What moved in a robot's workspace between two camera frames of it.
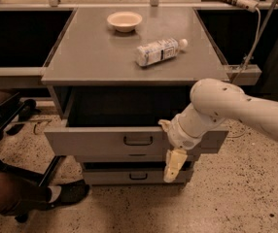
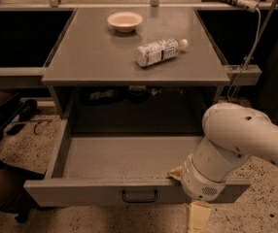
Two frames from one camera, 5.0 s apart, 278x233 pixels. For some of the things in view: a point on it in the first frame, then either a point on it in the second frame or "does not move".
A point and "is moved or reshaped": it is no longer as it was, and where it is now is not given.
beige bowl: x=124 y=21 does not move
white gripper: x=182 y=136 → x=197 y=183
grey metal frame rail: x=14 y=77 does not move
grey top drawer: x=126 y=140 is moved or reshaped
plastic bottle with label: x=154 y=52 does not move
